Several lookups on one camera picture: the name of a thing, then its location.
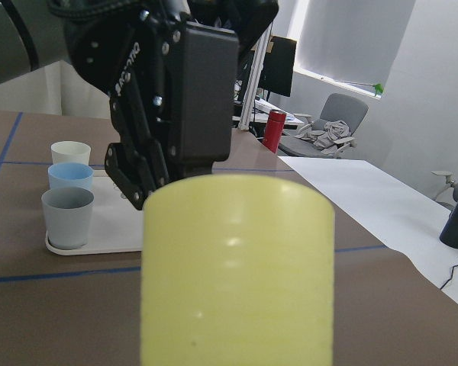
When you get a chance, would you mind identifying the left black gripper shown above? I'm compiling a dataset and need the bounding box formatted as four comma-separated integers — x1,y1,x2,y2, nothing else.
48,1,279,210

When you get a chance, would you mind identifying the cream plastic cup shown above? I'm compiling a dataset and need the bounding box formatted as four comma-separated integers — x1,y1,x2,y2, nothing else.
50,141,91,165

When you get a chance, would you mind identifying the yellow plastic cup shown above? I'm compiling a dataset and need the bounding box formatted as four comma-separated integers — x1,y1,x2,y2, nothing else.
140,175,334,365

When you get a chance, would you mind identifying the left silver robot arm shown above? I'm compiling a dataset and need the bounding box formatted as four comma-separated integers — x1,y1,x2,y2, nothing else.
0,1,279,209

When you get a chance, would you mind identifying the grey plastic cup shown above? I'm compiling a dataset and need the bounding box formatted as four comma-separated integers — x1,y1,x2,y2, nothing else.
41,187,94,250

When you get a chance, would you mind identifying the cream plastic tray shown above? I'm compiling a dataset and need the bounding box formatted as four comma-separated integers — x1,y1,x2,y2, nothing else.
45,170,143,255

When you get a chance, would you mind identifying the red water bottle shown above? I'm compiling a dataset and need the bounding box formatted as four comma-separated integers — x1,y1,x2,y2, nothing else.
263,109,286,153

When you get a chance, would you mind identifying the grey office chair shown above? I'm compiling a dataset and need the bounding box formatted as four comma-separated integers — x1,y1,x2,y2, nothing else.
278,93,369,159

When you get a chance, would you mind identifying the aluminium frame post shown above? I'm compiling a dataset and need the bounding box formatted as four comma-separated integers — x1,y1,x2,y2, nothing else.
238,24,273,131

